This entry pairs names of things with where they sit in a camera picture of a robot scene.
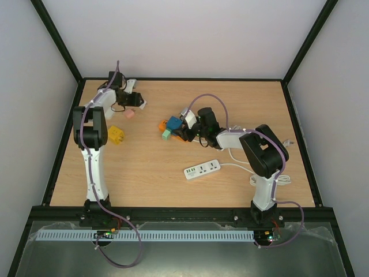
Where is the light blue slotted cable duct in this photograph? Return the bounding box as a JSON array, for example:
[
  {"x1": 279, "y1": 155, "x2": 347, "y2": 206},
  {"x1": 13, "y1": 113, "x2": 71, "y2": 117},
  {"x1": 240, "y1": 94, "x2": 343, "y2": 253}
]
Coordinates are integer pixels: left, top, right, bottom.
[{"x1": 35, "y1": 230, "x2": 255, "y2": 242}]

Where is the orange strip white cable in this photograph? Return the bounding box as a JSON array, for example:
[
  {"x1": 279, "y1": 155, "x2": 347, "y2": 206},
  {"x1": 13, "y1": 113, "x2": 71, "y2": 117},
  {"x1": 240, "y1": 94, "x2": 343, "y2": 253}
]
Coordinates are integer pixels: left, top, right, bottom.
[{"x1": 198, "y1": 125, "x2": 295, "y2": 165}]

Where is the white power strip cable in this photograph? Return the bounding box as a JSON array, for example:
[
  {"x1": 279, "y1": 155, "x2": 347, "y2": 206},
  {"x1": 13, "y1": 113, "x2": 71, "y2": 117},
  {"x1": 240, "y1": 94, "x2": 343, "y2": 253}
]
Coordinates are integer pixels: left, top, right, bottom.
[{"x1": 220, "y1": 162, "x2": 292, "y2": 186}]

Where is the yellow cube socket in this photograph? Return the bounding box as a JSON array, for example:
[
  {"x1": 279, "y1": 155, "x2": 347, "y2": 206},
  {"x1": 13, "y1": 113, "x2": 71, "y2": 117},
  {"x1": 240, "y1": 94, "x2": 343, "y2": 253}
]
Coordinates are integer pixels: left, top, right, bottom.
[{"x1": 108, "y1": 125, "x2": 125, "y2": 145}]

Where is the purple cable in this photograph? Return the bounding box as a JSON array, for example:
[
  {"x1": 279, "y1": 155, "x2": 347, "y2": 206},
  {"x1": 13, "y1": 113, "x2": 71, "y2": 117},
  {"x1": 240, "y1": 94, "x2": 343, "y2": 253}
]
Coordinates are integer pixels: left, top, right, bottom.
[
  {"x1": 79, "y1": 59, "x2": 144, "y2": 269},
  {"x1": 187, "y1": 93, "x2": 306, "y2": 249}
]

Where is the green usb adapter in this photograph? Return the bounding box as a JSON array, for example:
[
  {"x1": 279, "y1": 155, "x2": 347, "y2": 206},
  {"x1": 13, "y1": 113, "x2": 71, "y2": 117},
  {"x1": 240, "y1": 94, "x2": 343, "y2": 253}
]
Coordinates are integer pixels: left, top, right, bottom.
[{"x1": 162, "y1": 129, "x2": 171, "y2": 141}]

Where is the white charger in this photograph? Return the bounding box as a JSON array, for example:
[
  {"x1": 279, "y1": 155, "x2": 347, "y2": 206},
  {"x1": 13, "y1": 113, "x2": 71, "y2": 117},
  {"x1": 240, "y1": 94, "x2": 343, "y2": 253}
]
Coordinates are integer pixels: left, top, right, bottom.
[{"x1": 139, "y1": 100, "x2": 147, "y2": 110}]

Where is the black enclosure frame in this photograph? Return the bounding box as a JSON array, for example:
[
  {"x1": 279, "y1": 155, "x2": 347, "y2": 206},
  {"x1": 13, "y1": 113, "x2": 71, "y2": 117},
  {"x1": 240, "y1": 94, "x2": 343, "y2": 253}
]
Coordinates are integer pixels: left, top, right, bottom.
[{"x1": 8, "y1": 0, "x2": 354, "y2": 276}]

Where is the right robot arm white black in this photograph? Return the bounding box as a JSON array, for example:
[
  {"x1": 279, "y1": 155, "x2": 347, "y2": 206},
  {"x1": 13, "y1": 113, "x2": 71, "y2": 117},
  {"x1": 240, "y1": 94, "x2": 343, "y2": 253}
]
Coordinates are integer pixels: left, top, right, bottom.
[{"x1": 174, "y1": 107, "x2": 289, "y2": 226}]

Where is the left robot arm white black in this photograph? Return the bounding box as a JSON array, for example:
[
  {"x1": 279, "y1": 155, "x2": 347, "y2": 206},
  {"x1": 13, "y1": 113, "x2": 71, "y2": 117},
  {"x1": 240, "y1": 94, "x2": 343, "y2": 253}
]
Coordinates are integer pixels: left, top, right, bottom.
[{"x1": 73, "y1": 69, "x2": 146, "y2": 228}]

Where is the pink plug charger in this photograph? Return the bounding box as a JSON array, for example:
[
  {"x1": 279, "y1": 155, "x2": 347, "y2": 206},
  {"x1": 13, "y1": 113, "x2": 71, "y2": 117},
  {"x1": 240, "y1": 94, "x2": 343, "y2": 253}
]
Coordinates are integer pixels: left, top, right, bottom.
[{"x1": 124, "y1": 109, "x2": 135, "y2": 119}]

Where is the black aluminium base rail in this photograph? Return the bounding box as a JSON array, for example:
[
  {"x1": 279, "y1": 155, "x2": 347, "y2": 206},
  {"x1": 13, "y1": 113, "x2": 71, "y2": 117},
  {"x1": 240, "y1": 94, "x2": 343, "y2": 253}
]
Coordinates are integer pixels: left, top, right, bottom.
[{"x1": 27, "y1": 205, "x2": 337, "y2": 229}]

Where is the blue cube socket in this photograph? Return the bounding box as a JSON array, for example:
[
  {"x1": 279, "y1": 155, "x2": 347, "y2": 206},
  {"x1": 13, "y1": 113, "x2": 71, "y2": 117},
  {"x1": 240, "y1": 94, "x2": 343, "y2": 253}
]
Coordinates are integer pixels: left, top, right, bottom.
[{"x1": 166, "y1": 116, "x2": 183, "y2": 131}]

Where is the orange power strip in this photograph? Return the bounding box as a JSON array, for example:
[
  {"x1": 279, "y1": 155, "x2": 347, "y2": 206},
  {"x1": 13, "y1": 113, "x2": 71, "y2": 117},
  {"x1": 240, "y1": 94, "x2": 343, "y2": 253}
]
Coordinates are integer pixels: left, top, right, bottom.
[{"x1": 158, "y1": 120, "x2": 185, "y2": 142}]

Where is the white power strip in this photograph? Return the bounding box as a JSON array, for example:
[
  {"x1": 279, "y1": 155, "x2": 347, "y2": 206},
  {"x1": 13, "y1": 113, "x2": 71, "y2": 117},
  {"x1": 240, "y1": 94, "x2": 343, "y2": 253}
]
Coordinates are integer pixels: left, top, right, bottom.
[{"x1": 183, "y1": 159, "x2": 221, "y2": 181}]

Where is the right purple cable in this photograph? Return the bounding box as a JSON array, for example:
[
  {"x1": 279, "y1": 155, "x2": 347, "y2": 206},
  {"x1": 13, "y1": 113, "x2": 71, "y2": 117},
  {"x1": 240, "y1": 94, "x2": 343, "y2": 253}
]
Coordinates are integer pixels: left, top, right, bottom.
[{"x1": 187, "y1": 93, "x2": 306, "y2": 249}]

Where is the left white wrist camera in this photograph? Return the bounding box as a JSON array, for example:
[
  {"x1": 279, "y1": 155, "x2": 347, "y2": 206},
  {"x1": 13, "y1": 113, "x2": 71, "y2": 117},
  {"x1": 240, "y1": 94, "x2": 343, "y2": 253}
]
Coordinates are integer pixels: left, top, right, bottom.
[{"x1": 124, "y1": 78, "x2": 137, "y2": 94}]

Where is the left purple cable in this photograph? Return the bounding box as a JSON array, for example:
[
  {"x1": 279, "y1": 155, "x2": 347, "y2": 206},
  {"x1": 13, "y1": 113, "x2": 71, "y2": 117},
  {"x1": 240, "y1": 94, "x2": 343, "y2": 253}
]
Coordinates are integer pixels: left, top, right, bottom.
[{"x1": 79, "y1": 59, "x2": 144, "y2": 269}]

